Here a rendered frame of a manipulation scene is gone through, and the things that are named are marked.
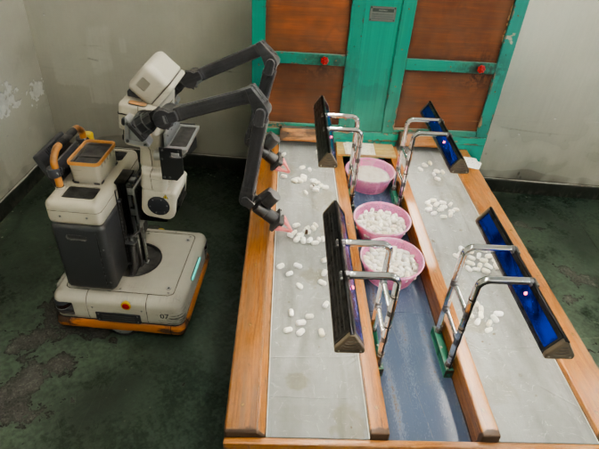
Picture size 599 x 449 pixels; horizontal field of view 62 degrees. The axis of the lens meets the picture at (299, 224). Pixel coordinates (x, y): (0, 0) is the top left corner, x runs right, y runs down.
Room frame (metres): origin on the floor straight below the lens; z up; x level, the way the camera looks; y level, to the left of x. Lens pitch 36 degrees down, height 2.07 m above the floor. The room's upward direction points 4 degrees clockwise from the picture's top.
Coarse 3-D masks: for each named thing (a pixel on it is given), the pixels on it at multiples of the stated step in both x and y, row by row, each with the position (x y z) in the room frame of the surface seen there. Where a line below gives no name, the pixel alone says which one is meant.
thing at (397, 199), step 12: (408, 120) 2.21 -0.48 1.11; (420, 120) 2.21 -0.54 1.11; (432, 120) 2.21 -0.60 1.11; (420, 132) 2.06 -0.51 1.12; (432, 132) 2.07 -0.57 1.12; (444, 132) 2.08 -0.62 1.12; (408, 156) 2.06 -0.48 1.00; (396, 168) 2.22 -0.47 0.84; (408, 168) 2.06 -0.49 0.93; (396, 180) 2.21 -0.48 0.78; (396, 192) 2.19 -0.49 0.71; (396, 204) 2.08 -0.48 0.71
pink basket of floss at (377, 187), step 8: (360, 160) 2.43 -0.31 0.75; (376, 160) 2.43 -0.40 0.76; (384, 168) 2.39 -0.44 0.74; (392, 168) 2.34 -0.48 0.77; (392, 176) 2.29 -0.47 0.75; (360, 184) 2.21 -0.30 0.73; (368, 184) 2.19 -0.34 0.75; (376, 184) 2.19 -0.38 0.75; (384, 184) 2.22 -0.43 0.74; (360, 192) 2.22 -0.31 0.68; (368, 192) 2.21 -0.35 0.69; (376, 192) 2.22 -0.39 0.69
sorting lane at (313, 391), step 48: (288, 144) 2.59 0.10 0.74; (288, 192) 2.07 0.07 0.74; (336, 192) 2.10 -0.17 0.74; (288, 240) 1.69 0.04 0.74; (288, 288) 1.39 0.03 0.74; (288, 336) 1.15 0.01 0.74; (288, 384) 0.96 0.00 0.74; (336, 384) 0.97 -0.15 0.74; (288, 432) 0.80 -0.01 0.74; (336, 432) 0.81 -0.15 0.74
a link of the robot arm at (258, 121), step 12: (252, 120) 1.73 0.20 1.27; (264, 120) 1.71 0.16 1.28; (252, 132) 1.73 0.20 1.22; (264, 132) 1.73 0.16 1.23; (252, 144) 1.73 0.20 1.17; (252, 156) 1.72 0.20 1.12; (252, 168) 1.72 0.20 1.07; (252, 180) 1.71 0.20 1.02; (240, 192) 1.70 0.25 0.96; (252, 192) 1.70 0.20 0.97
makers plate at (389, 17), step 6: (372, 6) 2.62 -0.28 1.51; (378, 6) 2.62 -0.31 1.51; (384, 6) 2.62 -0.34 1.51; (372, 12) 2.62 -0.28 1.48; (378, 12) 2.62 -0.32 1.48; (384, 12) 2.62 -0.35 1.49; (390, 12) 2.62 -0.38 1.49; (372, 18) 2.62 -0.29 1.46; (378, 18) 2.62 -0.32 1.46; (384, 18) 2.62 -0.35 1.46; (390, 18) 2.62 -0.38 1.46
